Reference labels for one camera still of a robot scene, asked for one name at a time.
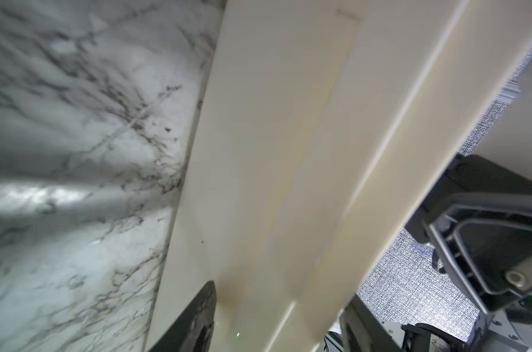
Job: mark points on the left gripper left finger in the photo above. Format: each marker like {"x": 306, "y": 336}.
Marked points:
{"x": 193, "y": 329}

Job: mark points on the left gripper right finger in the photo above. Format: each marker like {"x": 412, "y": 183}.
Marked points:
{"x": 361, "y": 331}

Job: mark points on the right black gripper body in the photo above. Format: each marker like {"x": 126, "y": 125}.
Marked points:
{"x": 478, "y": 218}

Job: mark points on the white wrap dispenser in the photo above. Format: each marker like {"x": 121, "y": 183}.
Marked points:
{"x": 323, "y": 125}

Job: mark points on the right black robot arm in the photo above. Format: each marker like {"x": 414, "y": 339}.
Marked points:
{"x": 507, "y": 329}

